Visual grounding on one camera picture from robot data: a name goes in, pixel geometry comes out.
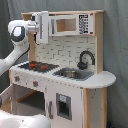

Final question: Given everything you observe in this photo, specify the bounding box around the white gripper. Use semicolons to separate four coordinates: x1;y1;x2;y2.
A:
28;11;49;44

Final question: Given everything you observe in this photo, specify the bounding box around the white microwave door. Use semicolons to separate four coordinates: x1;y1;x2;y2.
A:
49;15;79;36

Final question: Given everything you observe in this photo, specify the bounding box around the white oven door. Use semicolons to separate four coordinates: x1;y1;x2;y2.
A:
0;84;14;106

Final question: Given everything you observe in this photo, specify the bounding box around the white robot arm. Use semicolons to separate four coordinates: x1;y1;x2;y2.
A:
0;14;51;128

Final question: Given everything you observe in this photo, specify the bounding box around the wooden toy kitchen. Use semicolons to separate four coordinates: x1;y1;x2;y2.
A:
7;9;117;128

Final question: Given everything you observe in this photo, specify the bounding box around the black stove top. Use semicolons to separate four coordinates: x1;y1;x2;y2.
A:
21;61;57;73

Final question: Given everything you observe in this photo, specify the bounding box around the left red stove knob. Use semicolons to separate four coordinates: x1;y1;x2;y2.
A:
14;76;20;82

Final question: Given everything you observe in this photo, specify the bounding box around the red stove knob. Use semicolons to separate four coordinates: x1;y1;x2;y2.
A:
33;81;38;87
14;76;20;82

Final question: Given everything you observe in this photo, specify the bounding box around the right red stove knob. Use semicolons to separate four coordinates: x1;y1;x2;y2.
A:
33;81;38;87

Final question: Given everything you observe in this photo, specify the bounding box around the black toy faucet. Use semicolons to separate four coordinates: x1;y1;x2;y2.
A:
77;50;95;70

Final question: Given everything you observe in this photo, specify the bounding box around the grey toy sink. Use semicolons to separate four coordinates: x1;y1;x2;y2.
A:
53;67;93;81

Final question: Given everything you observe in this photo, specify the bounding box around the white cabinet door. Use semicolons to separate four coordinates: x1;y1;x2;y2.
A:
46;82;83;128

